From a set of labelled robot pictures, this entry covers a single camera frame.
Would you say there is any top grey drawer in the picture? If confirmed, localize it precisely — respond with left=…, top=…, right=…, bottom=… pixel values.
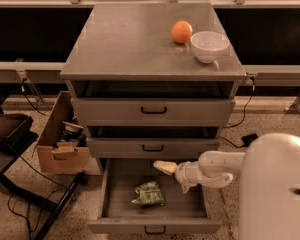
left=72, top=98, right=235, bottom=127

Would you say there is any orange fruit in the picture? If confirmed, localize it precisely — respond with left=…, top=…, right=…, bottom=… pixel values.
left=171, top=21, right=192, bottom=44

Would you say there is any middle grey drawer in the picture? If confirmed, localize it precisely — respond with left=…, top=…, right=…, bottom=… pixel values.
left=87, top=138, right=220, bottom=159

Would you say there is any white bowl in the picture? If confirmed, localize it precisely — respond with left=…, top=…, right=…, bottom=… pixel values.
left=190, top=31, right=230, bottom=63

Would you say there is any grey drawer cabinet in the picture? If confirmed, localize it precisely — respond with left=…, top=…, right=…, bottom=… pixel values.
left=59, top=1, right=247, bottom=175

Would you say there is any cardboard box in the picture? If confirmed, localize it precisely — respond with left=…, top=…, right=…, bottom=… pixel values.
left=36, top=91, right=91, bottom=175

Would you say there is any green jalapeno chip bag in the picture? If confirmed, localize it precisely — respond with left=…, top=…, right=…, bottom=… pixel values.
left=132, top=181, right=165, bottom=206

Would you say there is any bottom grey drawer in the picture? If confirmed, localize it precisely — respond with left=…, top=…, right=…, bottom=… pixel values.
left=89, top=159, right=221, bottom=235

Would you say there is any dark tray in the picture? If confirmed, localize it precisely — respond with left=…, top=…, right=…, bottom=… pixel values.
left=0, top=106, right=33, bottom=148

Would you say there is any jar in cardboard box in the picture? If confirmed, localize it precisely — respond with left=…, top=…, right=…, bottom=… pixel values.
left=59, top=121, right=83, bottom=147

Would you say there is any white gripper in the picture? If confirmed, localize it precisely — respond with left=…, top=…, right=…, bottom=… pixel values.
left=153, top=160, right=199, bottom=194

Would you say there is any grey drawer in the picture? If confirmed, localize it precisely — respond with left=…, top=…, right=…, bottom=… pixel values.
left=72, top=98, right=235, bottom=127
left=89, top=159, right=221, bottom=235
left=87, top=138, right=220, bottom=159

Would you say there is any black power cable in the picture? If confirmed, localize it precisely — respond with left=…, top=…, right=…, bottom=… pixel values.
left=219, top=135, right=246, bottom=149

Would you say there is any black power adapter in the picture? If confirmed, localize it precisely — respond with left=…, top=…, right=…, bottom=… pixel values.
left=241, top=133, right=258, bottom=147

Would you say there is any black table stand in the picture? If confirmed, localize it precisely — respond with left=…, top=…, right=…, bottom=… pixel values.
left=0, top=131, right=87, bottom=240

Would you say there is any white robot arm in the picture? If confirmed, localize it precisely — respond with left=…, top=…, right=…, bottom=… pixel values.
left=154, top=133, right=300, bottom=240

